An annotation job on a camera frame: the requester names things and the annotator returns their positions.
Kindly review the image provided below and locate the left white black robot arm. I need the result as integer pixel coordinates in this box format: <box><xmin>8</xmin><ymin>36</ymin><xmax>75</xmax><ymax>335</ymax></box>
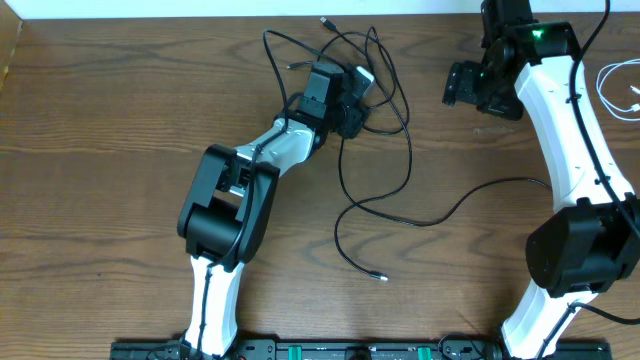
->
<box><xmin>177</xmin><ymin>61</ymin><xmax>375</xmax><ymax>359</ymax></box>

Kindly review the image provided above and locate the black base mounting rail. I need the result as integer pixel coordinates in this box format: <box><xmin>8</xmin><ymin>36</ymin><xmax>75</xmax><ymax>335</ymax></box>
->
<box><xmin>108</xmin><ymin>334</ymin><xmax>613</xmax><ymax>360</ymax></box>

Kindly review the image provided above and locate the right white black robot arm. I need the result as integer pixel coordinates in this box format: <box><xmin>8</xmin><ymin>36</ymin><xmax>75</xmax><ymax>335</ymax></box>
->
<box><xmin>443</xmin><ymin>0</ymin><xmax>639</xmax><ymax>359</ymax></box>

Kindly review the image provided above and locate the thick black cable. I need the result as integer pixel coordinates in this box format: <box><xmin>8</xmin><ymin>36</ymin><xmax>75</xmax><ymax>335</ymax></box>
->
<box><xmin>286</xmin><ymin>16</ymin><xmax>414</xmax><ymax>282</ymax></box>

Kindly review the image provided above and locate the white cable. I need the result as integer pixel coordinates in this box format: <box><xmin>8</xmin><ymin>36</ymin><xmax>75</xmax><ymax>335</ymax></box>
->
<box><xmin>594</xmin><ymin>58</ymin><xmax>640</xmax><ymax>124</ymax></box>

